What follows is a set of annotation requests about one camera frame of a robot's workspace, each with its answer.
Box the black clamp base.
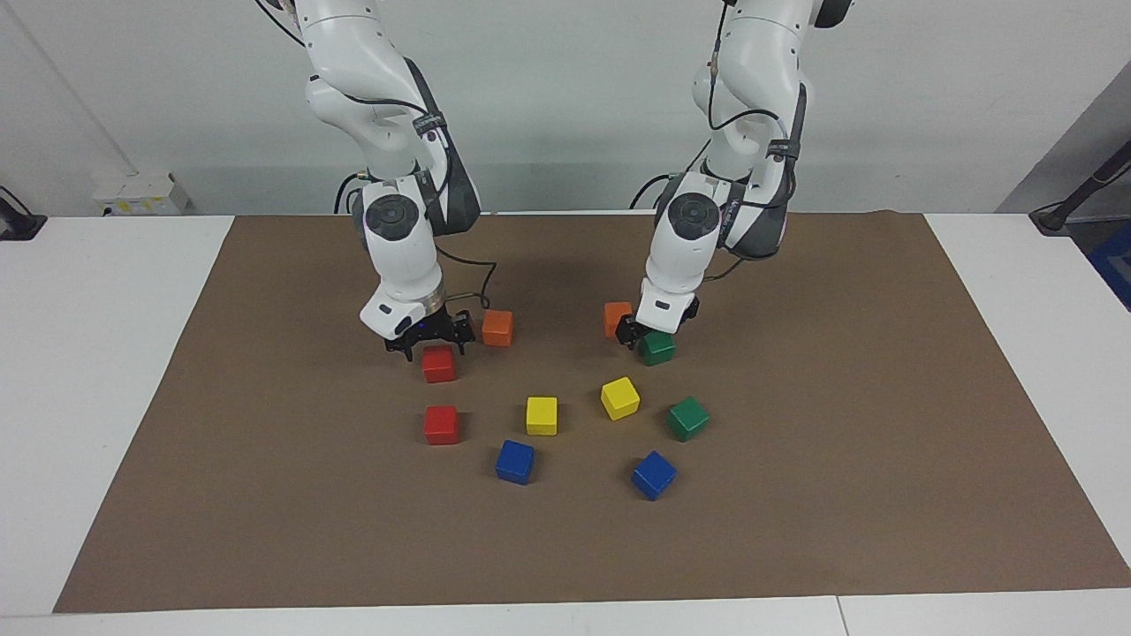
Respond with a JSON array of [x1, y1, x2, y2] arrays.
[[0, 185, 47, 241]]

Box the red wooden cube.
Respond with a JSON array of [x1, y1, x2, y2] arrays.
[[421, 345, 458, 384], [423, 405, 460, 446]]

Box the white power socket box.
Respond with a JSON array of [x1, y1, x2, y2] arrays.
[[93, 172, 191, 217]]

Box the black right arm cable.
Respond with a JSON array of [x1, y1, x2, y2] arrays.
[[254, 0, 497, 323]]

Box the black stand pole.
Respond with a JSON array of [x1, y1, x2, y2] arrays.
[[1029, 140, 1131, 236]]

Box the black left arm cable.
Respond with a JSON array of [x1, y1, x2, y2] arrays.
[[702, 0, 801, 284]]

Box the green wooden cube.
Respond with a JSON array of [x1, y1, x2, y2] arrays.
[[667, 396, 710, 443], [638, 331, 678, 367]]

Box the brown paper table mat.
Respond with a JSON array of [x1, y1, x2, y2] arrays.
[[53, 210, 1131, 613]]

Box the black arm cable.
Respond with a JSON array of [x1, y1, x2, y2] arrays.
[[702, 0, 801, 284], [254, 0, 497, 323]]

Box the blue crate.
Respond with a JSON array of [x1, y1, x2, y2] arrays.
[[1087, 221, 1131, 312]]

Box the blue wooden cube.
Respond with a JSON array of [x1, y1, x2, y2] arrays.
[[631, 450, 679, 502], [495, 439, 536, 486]]

